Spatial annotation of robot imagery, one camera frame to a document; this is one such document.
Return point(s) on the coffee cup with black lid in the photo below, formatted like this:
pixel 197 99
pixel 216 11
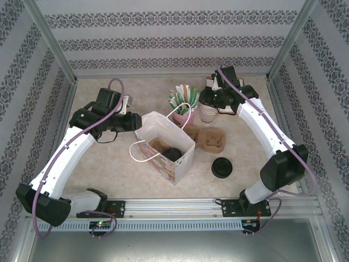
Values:
pixel 171 154

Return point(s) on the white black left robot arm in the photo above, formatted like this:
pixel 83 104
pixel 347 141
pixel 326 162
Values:
pixel 68 152

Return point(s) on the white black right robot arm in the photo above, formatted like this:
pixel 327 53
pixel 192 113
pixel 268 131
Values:
pixel 261 125

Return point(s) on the brown napkin tray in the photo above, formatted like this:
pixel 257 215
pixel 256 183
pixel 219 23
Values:
pixel 227 114

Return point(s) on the white paper cup with print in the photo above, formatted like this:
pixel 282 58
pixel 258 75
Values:
pixel 208 118

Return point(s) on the white paper wrapped straw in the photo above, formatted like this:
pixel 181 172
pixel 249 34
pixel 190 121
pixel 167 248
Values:
pixel 197 102
pixel 180 91

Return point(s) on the green striped wrapped straw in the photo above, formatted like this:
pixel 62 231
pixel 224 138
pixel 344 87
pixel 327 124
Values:
pixel 173 101
pixel 194 94

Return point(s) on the brown wooden stirrer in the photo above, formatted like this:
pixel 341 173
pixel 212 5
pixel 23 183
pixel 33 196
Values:
pixel 186 90

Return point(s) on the pink cup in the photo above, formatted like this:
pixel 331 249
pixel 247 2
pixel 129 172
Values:
pixel 189 117

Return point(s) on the black cup lid stack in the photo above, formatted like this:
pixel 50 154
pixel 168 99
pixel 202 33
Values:
pixel 222 167

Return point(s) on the small green-lit circuit board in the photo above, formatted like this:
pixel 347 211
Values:
pixel 101 224

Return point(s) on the grey metal base panel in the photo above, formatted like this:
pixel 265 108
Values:
pixel 177 248

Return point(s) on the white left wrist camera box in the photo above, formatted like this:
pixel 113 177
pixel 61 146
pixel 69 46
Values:
pixel 128 101

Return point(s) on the aluminium frame cross beam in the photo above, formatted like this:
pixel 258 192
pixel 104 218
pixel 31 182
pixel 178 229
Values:
pixel 169 76

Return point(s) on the aluminium frame side rail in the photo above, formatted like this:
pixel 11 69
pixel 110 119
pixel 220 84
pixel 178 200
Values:
pixel 283 117
pixel 72 95

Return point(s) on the aluminium frame corner post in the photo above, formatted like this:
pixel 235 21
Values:
pixel 294 35
pixel 51 38

